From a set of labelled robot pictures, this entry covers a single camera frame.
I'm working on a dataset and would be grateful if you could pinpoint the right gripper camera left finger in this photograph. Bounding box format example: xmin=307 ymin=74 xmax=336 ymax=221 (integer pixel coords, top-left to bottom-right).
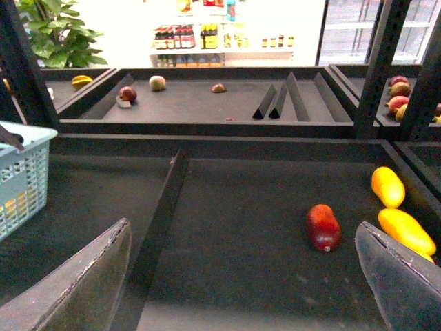
xmin=1 ymin=219 xmax=132 ymax=330

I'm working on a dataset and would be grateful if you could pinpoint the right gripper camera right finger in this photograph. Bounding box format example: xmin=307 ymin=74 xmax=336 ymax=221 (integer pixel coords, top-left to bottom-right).
xmin=355 ymin=222 xmax=440 ymax=330

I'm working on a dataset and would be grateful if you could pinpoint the light blue plastic basket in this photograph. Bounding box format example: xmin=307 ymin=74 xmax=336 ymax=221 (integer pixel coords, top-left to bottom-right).
xmin=1 ymin=121 xmax=58 ymax=240

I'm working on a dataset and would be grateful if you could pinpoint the yellow mango lower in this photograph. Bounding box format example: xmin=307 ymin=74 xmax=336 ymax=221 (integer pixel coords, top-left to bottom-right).
xmin=378 ymin=208 xmax=437 ymax=263

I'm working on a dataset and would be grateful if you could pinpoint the yellow mango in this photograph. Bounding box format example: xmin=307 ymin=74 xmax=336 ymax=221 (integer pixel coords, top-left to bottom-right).
xmin=371 ymin=166 xmax=406 ymax=208
xmin=378 ymin=208 xmax=437 ymax=263

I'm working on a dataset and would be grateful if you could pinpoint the red mango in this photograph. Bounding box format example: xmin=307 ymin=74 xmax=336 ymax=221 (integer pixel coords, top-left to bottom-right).
xmin=307 ymin=204 xmax=342 ymax=252

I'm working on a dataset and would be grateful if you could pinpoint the yellow mango upper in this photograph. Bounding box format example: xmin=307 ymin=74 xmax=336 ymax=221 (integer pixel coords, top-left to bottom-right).
xmin=371 ymin=166 xmax=406 ymax=208

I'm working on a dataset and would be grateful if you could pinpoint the green potted plant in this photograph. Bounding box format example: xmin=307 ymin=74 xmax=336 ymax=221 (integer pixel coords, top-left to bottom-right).
xmin=14 ymin=0 xmax=107 ymax=69

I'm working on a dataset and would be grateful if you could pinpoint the bottle shelf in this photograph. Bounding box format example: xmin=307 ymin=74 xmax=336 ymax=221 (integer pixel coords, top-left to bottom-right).
xmin=149 ymin=1 xmax=295 ymax=68

